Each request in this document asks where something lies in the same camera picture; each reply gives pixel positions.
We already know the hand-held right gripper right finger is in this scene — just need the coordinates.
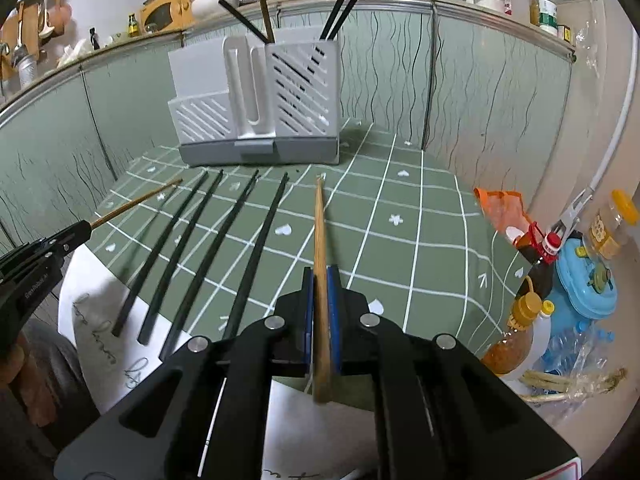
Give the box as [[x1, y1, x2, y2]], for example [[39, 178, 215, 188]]
[[327, 265, 583, 480]]

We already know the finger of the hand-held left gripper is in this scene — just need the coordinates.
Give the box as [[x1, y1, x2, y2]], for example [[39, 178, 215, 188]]
[[30, 219, 95, 257], [0, 244, 65, 286]]

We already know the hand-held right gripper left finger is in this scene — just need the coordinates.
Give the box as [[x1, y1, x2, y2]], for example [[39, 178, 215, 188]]
[[55, 266, 317, 480]]

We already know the white utensil holder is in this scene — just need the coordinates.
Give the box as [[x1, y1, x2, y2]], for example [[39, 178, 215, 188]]
[[167, 35, 343, 167]]

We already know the person's left hand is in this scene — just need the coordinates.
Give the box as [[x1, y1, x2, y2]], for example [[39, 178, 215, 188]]
[[0, 345, 56, 423]]

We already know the green checked tablecloth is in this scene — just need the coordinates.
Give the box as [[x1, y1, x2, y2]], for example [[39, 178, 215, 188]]
[[57, 120, 543, 480]]

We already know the person's left leg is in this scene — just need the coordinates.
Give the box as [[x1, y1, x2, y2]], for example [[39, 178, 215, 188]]
[[0, 317, 108, 480]]

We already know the white ribbed cup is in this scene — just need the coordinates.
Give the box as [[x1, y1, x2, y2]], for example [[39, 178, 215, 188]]
[[19, 55, 38, 88]]

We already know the orange oil bottle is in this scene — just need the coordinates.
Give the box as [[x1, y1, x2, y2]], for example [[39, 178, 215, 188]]
[[482, 292, 556, 376]]

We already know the white crumpled cloth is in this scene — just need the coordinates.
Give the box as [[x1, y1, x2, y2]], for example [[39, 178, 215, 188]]
[[57, 40, 93, 68]]

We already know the hanging metal ladle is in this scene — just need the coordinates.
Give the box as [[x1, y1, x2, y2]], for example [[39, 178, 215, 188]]
[[12, 5, 28, 68]]

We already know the orange plastic bag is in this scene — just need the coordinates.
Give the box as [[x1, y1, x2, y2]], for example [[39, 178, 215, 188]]
[[474, 187, 536, 241]]

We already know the hanging wooden cutting board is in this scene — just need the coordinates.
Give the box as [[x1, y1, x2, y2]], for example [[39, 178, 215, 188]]
[[0, 2, 26, 81]]

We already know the dark bottle red cap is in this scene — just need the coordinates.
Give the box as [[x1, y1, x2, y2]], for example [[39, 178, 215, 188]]
[[515, 227, 563, 301]]

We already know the yellow storage box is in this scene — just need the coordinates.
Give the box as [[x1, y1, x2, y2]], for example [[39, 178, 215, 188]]
[[139, 0, 193, 36]]

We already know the blue plastic container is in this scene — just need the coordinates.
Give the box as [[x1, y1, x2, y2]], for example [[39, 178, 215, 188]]
[[547, 237, 618, 331]]

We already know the green onion bunch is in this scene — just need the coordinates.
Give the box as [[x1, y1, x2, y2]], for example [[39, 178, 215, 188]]
[[520, 367, 628, 406]]

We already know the green patterned kitchen cabinet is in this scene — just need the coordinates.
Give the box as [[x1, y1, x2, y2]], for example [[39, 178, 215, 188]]
[[0, 0, 576, 261]]

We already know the yellow cap clear jar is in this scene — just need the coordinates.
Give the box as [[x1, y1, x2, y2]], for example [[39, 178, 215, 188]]
[[587, 190, 640, 261]]

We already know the white pipe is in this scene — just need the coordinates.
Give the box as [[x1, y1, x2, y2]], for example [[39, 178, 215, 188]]
[[582, 35, 640, 201]]

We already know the green label bottle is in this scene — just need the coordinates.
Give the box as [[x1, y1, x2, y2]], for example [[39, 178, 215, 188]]
[[537, 0, 558, 36]]

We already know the hanging clear plastic bag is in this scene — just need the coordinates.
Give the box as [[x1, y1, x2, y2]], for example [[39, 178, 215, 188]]
[[575, 0, 616, 61]]

